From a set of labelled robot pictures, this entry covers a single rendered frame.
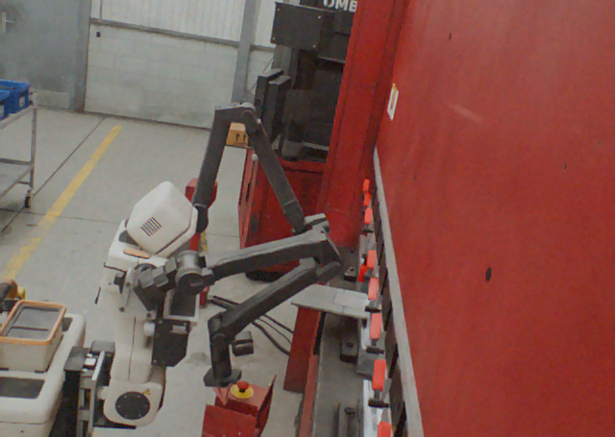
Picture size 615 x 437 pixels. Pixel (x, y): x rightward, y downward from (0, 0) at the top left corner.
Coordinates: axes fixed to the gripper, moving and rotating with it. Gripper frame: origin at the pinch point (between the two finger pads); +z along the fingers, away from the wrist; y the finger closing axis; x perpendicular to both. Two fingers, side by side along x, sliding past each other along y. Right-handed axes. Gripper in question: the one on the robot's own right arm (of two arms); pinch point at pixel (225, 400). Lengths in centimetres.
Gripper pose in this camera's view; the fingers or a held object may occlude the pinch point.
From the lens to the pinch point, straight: 195.7
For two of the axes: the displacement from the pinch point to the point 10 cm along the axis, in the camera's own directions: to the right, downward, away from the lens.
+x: 2.0, -2.5, 9.5
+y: 9.8, -0.1, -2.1
